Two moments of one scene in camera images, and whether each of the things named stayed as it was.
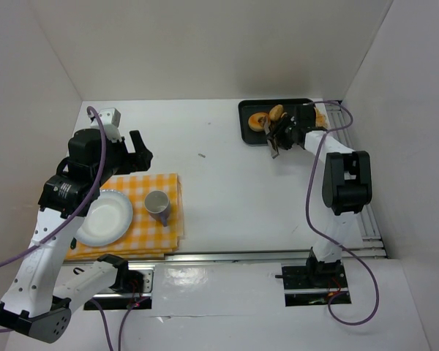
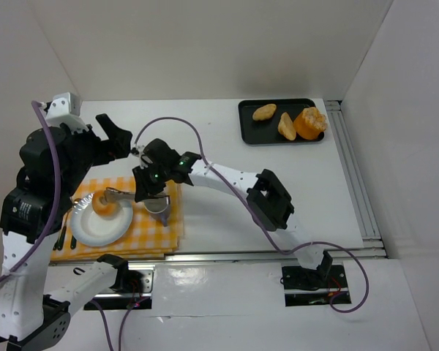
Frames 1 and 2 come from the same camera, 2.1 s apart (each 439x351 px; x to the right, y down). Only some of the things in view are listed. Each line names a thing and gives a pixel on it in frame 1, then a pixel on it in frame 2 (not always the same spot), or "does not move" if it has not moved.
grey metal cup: x=157 y=204 does not move
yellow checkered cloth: x=147 y=238 does not move
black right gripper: x=282 y=134 → x=146 y=185
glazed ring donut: x=257 y=121 → x=101 y=208
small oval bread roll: x=276 y=112 → x=264 y=112
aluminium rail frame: x=373 y=245 does not move
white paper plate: x=107 y=220 does not move
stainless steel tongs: x=267 y=132 → x=155 y=202
